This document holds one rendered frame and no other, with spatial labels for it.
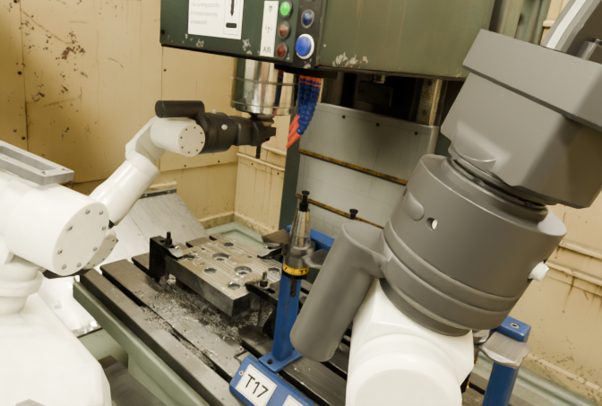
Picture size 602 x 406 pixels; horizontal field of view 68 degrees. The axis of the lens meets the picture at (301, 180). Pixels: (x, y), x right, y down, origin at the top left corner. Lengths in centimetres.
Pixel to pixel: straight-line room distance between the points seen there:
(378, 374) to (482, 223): 10
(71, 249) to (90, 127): 158
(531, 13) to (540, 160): 138
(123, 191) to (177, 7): 38
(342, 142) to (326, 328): 117
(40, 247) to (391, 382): 27
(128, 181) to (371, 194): 79
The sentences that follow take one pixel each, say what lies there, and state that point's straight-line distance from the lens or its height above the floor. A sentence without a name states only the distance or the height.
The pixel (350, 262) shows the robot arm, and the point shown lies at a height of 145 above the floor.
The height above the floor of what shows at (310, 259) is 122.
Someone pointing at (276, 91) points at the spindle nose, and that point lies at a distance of 99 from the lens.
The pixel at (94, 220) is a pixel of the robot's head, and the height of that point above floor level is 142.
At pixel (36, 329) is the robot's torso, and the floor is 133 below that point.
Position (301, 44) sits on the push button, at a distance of 70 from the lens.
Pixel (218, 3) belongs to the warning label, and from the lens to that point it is 87.
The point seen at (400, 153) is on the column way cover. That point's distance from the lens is 134.
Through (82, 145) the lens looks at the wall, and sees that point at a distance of 197.
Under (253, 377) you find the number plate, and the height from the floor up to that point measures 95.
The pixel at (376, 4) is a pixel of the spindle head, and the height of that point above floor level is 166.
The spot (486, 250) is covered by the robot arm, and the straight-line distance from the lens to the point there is 25.
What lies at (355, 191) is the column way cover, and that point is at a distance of 145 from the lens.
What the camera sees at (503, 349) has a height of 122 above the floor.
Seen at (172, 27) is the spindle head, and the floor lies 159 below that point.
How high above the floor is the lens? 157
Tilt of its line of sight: 16 degrees down
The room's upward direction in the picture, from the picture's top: 7 degrees clockwise
